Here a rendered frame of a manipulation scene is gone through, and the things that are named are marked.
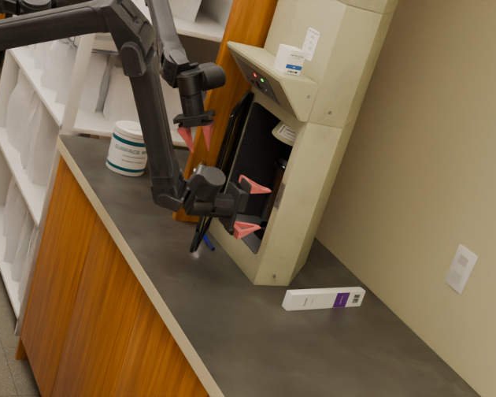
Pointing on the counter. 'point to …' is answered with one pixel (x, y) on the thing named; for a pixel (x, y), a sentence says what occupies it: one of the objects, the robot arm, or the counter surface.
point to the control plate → (257, 80)
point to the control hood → (279, 79)
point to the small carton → (290, 60)
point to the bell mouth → (284, 133)
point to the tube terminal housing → (311, 129)
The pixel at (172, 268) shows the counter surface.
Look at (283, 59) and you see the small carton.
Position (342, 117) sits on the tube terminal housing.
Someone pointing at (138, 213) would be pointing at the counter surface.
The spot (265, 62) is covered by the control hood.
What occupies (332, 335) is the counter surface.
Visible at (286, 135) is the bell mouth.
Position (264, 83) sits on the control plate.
